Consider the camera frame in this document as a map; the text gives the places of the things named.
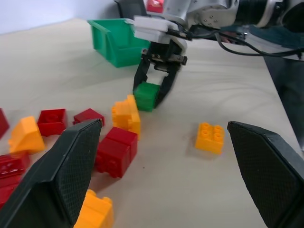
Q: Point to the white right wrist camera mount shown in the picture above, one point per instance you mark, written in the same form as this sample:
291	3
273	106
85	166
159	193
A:
152	27

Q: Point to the dark teal cloth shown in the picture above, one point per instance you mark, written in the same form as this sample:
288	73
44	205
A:
273	38

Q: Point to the green toy block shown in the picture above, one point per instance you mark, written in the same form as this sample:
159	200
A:
146	97

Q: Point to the black object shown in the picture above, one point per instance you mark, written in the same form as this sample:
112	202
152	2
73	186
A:
131	7

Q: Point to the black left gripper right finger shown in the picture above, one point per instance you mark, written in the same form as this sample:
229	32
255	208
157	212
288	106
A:
268	171

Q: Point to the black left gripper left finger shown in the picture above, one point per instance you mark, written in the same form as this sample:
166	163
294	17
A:
52	180

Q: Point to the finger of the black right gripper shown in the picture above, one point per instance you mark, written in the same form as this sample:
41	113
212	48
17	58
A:
169	83
142	71

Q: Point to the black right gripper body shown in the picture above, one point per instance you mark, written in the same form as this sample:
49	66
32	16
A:
164	53

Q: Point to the red toy block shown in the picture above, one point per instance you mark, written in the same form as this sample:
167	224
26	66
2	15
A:
7	190
2	123
12	166
116	154
89	116
51	126

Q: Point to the orange toy block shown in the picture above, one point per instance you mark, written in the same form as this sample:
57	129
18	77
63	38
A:
126	114
26	137
95	213
209	142

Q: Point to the green plastic bin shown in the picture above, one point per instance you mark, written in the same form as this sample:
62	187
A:
114	35

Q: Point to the red plastic object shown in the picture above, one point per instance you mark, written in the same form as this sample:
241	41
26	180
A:
155	6

